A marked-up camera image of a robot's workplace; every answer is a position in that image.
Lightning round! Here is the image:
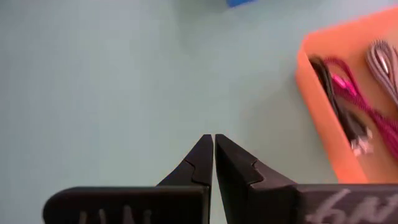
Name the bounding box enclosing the blue game controller box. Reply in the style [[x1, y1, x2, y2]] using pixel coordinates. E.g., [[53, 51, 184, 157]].
[[226, 0, 257, 8]]

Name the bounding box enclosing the black USB-C cable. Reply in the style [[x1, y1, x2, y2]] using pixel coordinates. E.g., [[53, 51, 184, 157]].
[[308, 55, 374, 157]]

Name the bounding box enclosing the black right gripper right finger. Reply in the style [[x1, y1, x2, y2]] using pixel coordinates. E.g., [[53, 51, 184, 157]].
[[215, 133, 398, 224]]

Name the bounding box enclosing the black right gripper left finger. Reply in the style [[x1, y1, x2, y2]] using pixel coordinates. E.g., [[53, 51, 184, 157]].
[[42, 134, 215, 224]]

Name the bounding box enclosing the red braided USB-C cable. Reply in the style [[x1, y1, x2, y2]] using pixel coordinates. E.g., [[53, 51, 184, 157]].
[[322, 56, 398, 160]]

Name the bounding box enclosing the orange plastic bin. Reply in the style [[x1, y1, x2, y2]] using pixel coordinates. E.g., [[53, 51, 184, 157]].
[[295, 5, 398, 185]]

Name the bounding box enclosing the grey braided USB-C cable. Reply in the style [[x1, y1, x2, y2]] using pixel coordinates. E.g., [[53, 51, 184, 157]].
[[365, 39, 398, 108]]

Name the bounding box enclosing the green table mat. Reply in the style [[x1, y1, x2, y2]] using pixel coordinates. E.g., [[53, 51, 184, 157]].
[[0, 0, 398, 224]]

